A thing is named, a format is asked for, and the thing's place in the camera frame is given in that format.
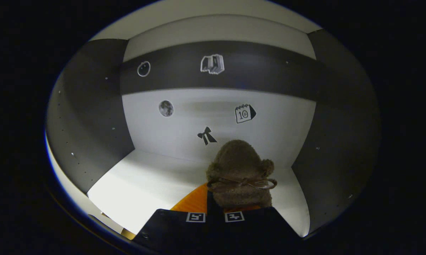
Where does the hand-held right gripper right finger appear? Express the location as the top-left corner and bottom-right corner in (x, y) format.
(215, 205), (303, 248)

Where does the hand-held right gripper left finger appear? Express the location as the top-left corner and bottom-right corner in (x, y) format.
(132, 183), (216, 248)

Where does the white grey shoe cabinet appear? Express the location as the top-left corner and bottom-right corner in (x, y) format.
(45, 0), (382, 241)

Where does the brown fuzzy shoe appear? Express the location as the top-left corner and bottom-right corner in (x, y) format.
(206, 139), (278, 209)

